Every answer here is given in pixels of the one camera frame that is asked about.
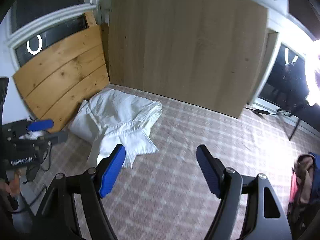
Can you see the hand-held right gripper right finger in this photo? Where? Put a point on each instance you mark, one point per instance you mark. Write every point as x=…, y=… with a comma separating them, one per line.
x=208, y=172

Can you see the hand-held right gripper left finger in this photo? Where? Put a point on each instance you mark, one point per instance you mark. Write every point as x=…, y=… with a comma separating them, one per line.
x=113, y=170

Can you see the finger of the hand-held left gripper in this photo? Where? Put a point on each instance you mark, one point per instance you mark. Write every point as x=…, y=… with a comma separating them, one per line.
x=41, y=125
x=56, y=137

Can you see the white shirt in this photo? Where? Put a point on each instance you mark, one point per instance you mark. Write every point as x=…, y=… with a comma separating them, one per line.
x=120, y=120

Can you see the person's left hand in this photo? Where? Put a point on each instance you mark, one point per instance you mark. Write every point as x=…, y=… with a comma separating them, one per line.
x=12, y=185

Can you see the white charger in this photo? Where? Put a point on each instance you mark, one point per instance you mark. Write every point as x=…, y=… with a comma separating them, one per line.
x=30, y=136

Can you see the plaid blanket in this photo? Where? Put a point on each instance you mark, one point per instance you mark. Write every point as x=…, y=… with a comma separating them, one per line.
x=187, y=155

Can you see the pine plank board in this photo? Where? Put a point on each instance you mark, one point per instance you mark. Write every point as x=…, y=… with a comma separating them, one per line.
x=62, y=77

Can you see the pink garment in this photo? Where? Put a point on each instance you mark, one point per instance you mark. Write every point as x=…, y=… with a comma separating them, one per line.
x=293, y=187

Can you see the brown garment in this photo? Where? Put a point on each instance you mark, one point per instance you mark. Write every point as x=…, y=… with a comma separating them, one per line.
x=303, y=180

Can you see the dark grey garment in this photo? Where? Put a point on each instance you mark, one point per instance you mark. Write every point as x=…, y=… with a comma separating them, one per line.
x=298, y=215

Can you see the navy garment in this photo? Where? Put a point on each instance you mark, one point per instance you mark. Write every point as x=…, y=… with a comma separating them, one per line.
x=316, y=170

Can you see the light wood panel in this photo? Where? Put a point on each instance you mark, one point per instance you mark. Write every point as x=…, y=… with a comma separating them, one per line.
x=185, y=45

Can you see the white window frame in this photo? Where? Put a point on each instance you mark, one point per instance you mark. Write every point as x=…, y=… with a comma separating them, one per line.
x=50, y=17

